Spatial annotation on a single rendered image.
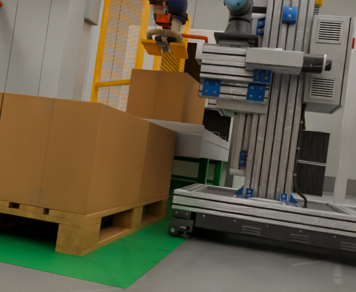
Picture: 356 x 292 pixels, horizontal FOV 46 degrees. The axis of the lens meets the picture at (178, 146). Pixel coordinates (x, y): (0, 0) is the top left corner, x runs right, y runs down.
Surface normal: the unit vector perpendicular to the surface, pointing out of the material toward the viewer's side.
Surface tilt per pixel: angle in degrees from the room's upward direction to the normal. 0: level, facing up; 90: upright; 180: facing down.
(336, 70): 90
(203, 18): 90
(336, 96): 90
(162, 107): 90
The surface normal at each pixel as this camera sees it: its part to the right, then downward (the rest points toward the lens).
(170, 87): -0.28, -0.06
